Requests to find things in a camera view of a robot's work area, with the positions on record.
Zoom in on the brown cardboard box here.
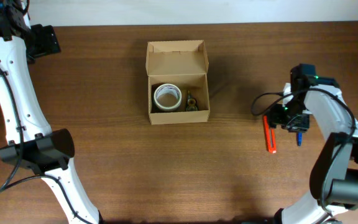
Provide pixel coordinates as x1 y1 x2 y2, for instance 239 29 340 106
145 40 210 125

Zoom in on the white masking tape roll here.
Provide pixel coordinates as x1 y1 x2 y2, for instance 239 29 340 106
153 83 182 112

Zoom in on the blue ballpoint pen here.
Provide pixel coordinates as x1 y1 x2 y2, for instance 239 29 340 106
296 133 303 147

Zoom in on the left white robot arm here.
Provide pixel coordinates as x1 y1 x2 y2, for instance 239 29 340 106
0 0 104 223

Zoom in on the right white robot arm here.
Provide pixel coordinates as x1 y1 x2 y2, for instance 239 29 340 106
264 63 358 223

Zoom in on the orange utility knife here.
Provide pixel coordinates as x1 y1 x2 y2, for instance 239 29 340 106
263 115 277 154

